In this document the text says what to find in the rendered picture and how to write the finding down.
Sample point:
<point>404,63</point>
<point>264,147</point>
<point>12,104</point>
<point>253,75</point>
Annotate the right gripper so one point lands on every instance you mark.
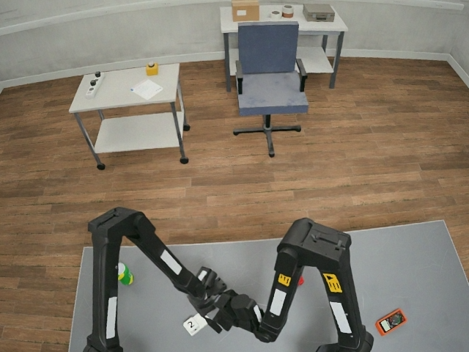
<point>216,321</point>

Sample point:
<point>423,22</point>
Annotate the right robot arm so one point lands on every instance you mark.
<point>297,248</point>

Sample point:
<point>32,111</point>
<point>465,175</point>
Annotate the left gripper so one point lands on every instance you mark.
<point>200,308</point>

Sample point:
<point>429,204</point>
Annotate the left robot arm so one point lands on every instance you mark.
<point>106,240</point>

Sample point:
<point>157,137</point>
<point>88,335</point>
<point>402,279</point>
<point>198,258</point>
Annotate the green soda can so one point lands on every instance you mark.
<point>124,274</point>

